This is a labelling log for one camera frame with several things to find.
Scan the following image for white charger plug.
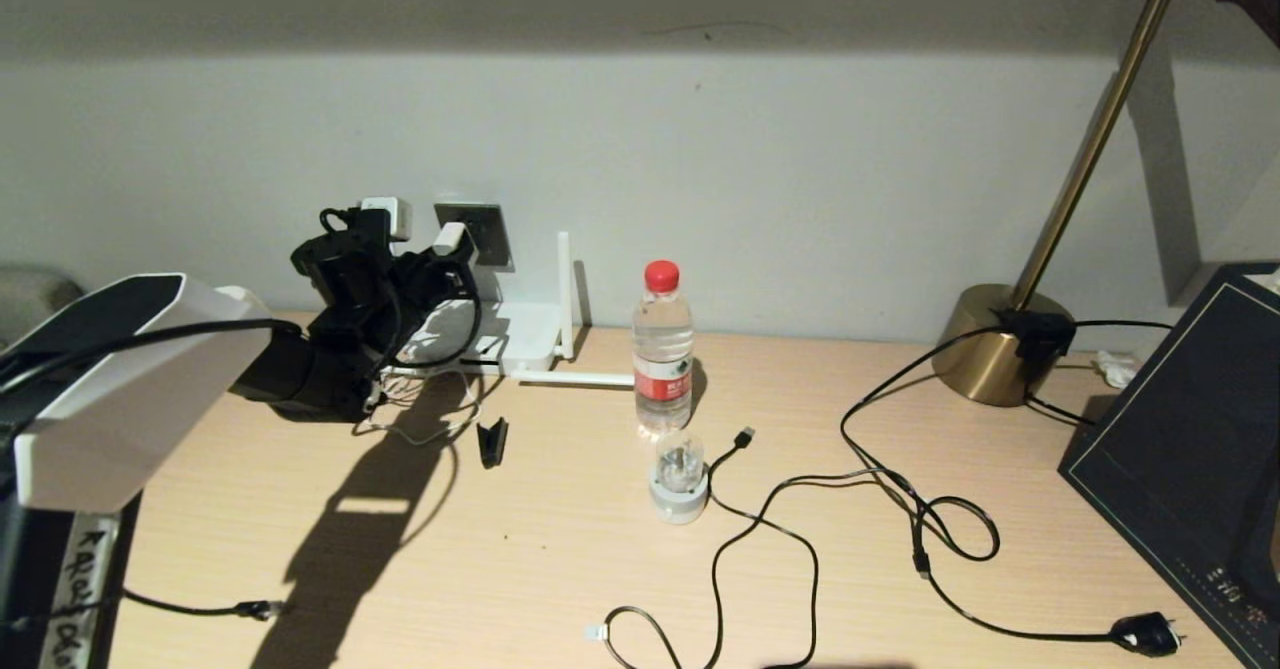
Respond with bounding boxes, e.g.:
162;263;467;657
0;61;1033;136
358;196;413;244

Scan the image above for white router with antennas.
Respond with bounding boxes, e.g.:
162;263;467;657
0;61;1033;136
400;232;636;390

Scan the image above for small black clip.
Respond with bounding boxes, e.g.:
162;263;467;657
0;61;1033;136
477;417;511;469

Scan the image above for white tape roll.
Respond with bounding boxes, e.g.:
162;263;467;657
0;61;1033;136
215;285;273;322

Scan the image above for red capped water bottle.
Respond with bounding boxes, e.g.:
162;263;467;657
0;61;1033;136
632;261;695;436

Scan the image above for clear dome grey base gadget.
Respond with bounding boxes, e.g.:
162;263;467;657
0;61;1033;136
649;431;711;525

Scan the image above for grey cushion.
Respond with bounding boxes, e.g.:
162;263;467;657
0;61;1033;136
0;267;86;345

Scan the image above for gold desk lamp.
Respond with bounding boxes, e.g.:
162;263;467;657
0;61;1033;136
932;0;1280;408

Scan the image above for black box on lamp base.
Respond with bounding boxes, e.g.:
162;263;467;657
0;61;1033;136
995;311;1077;362

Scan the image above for crumpled white tissue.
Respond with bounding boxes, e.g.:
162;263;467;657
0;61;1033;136
1093;351;1137;391

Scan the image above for grey wall socket plate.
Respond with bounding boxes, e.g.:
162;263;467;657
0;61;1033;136
435;204;514;272

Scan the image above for black USB cable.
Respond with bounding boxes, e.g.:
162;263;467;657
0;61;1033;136
703;427;933;669

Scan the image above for black cable with white tip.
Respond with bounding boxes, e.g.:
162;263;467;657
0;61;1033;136
585;604;691;669

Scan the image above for thin black lamp cable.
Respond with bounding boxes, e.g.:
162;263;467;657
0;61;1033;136
1022;319;1173;430

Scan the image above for black two-pin power cable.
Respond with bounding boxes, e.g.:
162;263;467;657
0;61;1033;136
840;324;1187;658

